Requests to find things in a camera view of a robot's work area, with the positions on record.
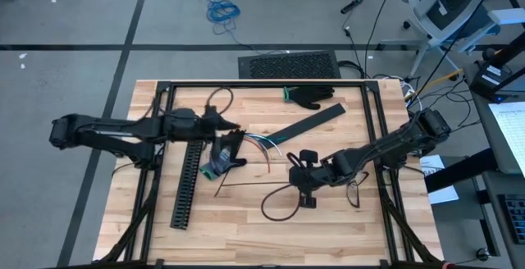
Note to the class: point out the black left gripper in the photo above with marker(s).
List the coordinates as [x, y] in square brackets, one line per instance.
[184, 125]

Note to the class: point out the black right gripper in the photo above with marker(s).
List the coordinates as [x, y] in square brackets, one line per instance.
[313, 176]

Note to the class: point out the grey black glove green cuff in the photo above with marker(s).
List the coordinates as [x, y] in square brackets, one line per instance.
[221, 158]

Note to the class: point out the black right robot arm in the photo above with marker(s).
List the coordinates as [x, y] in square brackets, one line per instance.
[389, 142]

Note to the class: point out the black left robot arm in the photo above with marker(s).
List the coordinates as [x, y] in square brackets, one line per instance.
[123, 131]

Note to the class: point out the clear safety glasses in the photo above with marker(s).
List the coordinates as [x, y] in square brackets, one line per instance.
[352, 193]

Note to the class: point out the all black glove green cuff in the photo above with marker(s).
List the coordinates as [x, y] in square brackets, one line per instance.
[309, 96]

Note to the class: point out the black keyboard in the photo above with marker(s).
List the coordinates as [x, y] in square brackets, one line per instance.
[287, 66]
[514, 220]

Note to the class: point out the white paper sheet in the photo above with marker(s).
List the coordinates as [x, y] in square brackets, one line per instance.
[443, 195]

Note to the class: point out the black desk beam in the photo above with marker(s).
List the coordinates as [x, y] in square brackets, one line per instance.
[459, 170]

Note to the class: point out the yellow tube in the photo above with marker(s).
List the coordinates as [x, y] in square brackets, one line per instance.
[439, 81]

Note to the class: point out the black power strip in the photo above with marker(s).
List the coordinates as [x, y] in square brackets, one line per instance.
[352, 5]

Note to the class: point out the black labelled device box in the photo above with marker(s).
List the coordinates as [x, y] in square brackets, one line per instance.
[488, 78]

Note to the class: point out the laptop with white screen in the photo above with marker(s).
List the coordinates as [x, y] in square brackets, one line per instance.
[510, 133]

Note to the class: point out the grey mesh office chair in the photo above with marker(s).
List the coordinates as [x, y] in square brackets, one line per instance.
[451, 15]

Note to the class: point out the black stand pole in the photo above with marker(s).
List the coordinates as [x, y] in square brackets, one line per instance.
[508, 49]

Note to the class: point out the black flat duct cover strip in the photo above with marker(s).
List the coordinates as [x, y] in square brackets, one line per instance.
[311, 122]

